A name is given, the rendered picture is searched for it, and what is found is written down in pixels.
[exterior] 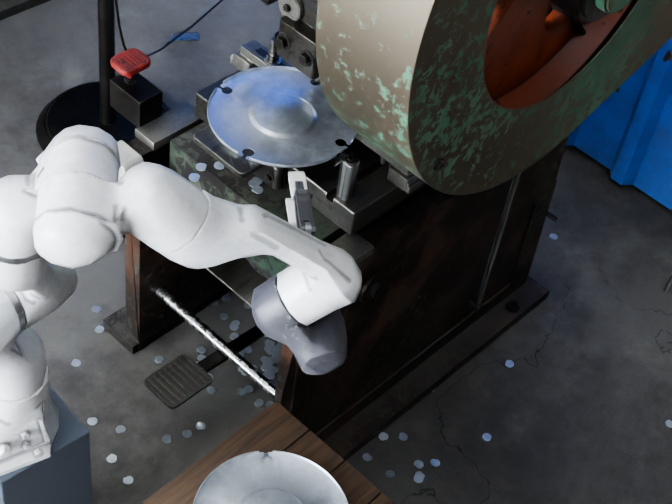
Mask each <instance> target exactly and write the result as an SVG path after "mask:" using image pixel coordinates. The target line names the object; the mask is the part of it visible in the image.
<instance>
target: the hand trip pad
mask: <svg viewBox="0 0 672 504"><path fill-rule="evenodd" d="M110 63H111V66H112V68H114V69H115V70H116V71H117V72H119V73H120V74H121V75H123V76H126V77H127V78H128V79H133V78H134V77H135V74H137V73H139V72H141V71H143V70H145V69H147V68H149V67H150V65H151V61H150V58H149V57H148V56H146V55H145V54H144V53H143V52H141V51H140V50H138V49H136V48H131V49H128V50H126V51H124V52H122V53H120V54H118V55H115V56H113V57H112V58H111V60H110Z"/></svg>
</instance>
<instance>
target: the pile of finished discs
mask: <svg viewBox="0 0 672 504"><path fill-rule="evenodd" d="M193 504H348V501H347V498H346V496H345V494H344V492H343V490H342V489H341V487H340V486H339V484H338V483H337V482H336V480H335V479H334V478H333V477H332V476H331V475H330V474H329V473H328V472H327V471H326V470H324V469H323V468H322V467H320V466H319V465H318V464H316V463H314V462H313V461H311V460H309V459H307V458H304V457H302V456H299V455H296V454H293V453H289V452H284V451H275V450H273V452H268V453H264V452H259V451H254V452H249V453H245V454H242V455H239V456H236V457H234V458H231V459H229V460H228V461H226V462H224V463H222V464H221V465H220V466H218V467H217V468H216V469H214V470H213V471H212V472H211V473H210V474H209V475H208V476H207V478H206V479H205V480H204V481H203V483H202V484H201V486H200V488H199V489H198V491H197V494H196V496H195V499H194V502H193Z"/></svg>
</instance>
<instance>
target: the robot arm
mask: <svg viewBox="0 0 672 504"><path fill-rule="evenodd" d="M36 161H37V163H38V166H37V167H36V169H35V170H34V171H33V172H32V173H31V174H30V175H8V176H5V177H3V178H0V476H2V475H4V474H7V473H10V472H12V471H15V470H18V469H20V468H23V467H25V466H28V465H31V464H33V463H36V462H39V461H41V460H44V459H46V458H49V457H51V451H52V444H53V440H54V438H55V435H56V433H57V431H58V428H59V412H58V409H57V408H56V406H55V405H54V403H53V401H52V398H51V394H50V390H49V387H50V379H49V372H48V367H47V366H46V360H45V351H44V344H43V341H42V339H41V338H40V336H39V335H38V334H37V332H35V331H34V330H33V329H32V328H31V327H30V326H32V325H33V324H35V323H36V322H38V321H39V320H41V319H42V318H44V317H45V316H47V315H49V314H50V313H52V312H53V311H55V310H56V309H58V308H59V307H60V306H61V305H62V304H63V303H64V302H65V301H66V300H67V299H68V298H69V297H70V296H71V295H72V294H73V293H74V292H75V289H76V287H77V282H78V277H77V274H76V270H75V268H77V267H81V266H85V265H89V264H92V263H95V262H97V261H99V260H100V259H101V258H102V257H103V256H104V255H106V254H107V253H109V252H114V251H117V250H118V249H119V247H120V245H121V243H122V241H123V239H124V238H123V236H122V234H128V233H130V234H132V235H133V236H135V237H136V238H138V239H139V240H141V241H142V242H144V243H145V244H147V245H148V246H150V247H151V248H153V249H154V250H156V251H157V252H159V253H161V254H162V255H163V256H165V257H166V258H168V259H169V260H171V261H174V262H176V263H178V264H180V265H183V266H185V267H187V268H194V269H200V268H208V267H214V266H217V265H220V264H223V263H226V262H229V261H232V260H235V259H239V258H245V257H251V256H256V255H262V254H264V255H273V256H275V257H277V258H278V259H280V260H282V261H284V262H286V263H287V266H286V269H284V270H283V271H281V272H279V273H277V274H276V275H274V276H273V277H271V278H270V279H268V280H267V281H265V282H264V283H262V284H261V285H259V286H258V287H256V288H255V289H254V290H253V296H252V301H251V306H252V315H253V318H254V320H255V323H256V325H257V327H258V328H259V329H260V330H261V331H262V332H263V334H264V335H265V336H266V337H269V338H271V339H273V340H276V341H278V342H281V343H283V344H285V345H287V346H288V347H289V349H290V350H291V351H292V353H293V354H294V356H295V358H296V360H297V362H298V364H299V366H300V368H301V370H302V371H303V372H305V373H306V374H311V375H324V374H326V373H329V372H331V371H333V370H335V369H336V368H338V367H340V366H341V365H343V363H344V362H345V360H346V358H347V334H346V327H345V319H344V318H343V316H342V314H341V312H340V308H342V307H344V306H347V305H349V304H352V303H354V302H355V301H356V299H357V297H358V295H359V292H360V290H361V286H362V275H361V270H360V269H359V267H358V265H357V263H356V262H355V260H354V258H353V257H352V256H351V255H350V254H349V253H347V252H346V251H345V250H344V249H341V248H339V247H336V246H334V245H332V244H329V243H327V242H324V241H322V240H319V239H317V238H316V237H315V231H316V226H315V222H314V217H313V211H312V204H311V199H312V196H313V195H312V194H310V191H309V189H307V183H306V177H305V172H304V171H291V172H288V179H289V185H290V192H291V198H286V200H285V201H286V208H287V214H288V221H289V223H288V222H286V221H285V220H283V219H281V218H279V217H277V216H275V215H274V214H272V213H270V212H268V211H266V210H264V209H263V208H261V207H259V206H257V205H242V204H236V203H233V202H230V201H227V200H223V199H220V198H217V197H214V196H212V195H211V194H209V193H208V192H206V191H205V190H201V189H200V188H198V187H197V186H196V185H194V184H193V183H191V182H190V181H188V180H187V179H185V178H184V177H182V176H181V175H179V174H178V173H176V172H175V171H173V170H172V169H169V168H167V167H165V166H162V165H160V164H155V163H151V162H142V163H139V164H137V165H135V166H132V167H131V168H130V169H129V170H128V171H127V172H126V173H125V174H124V175H123V176H122V177H121V178H120V179H119V169H120V168H121V161H120V155H119V149H118V144H117V141H116V140H115V139H114V138H113V137H112V136H111V135H110V134H108V133H107V132H105V131H103V130H102V129H100V128H98V127H92V126H85V125H76V126H72V127H69V128H65V129H64V130H62V131H61V132H60V133H59V134H58V135H56V136H55V137H54V138H53V140H52V141H51V143H50V144H49V145H48V147H47V148H46V149H45V151H44V152H42V153H41V154H40V155H39V156H38V157H37V159H36ZM118 179H119V182H118Z"/></svg>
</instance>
